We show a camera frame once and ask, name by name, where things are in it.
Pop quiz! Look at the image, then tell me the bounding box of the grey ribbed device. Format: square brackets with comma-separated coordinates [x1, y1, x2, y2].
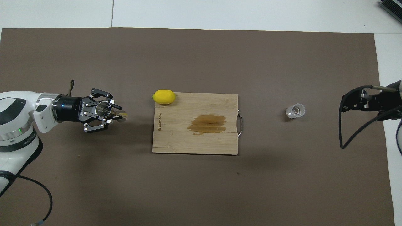
[378, 0, 402, 15]

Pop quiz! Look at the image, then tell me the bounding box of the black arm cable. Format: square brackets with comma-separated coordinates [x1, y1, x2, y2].
[338, 84, 402, 149]
[0, 79, 76, 226]

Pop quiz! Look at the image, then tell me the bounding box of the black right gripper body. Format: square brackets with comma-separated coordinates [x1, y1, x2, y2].
[370, 89, 402, 121]

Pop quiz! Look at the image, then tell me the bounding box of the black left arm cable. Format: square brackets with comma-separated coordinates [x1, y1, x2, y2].
[0, 79, 76, 226]

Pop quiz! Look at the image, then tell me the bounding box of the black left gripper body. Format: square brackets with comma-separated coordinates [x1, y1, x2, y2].
[53, 96, 96, 123]

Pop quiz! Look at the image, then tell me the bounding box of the small clear glass cup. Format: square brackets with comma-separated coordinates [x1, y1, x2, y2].
[285, 103, 306, 119]

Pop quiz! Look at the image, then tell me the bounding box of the yellow lemon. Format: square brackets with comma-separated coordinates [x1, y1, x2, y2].
[152, 89, 176, 105]

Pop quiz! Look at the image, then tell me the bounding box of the brown table mat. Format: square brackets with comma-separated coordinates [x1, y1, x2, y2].
[0, 28, 395, 226]

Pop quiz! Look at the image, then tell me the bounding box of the steel double jigger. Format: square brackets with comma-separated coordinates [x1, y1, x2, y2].
[95, 102, 128, 122]

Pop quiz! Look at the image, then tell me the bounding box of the wooden cutting board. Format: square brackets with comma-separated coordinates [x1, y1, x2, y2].
[152, 92, 243, 155]

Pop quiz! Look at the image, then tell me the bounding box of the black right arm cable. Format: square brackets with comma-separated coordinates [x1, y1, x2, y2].
[338, 84, 402, 149]

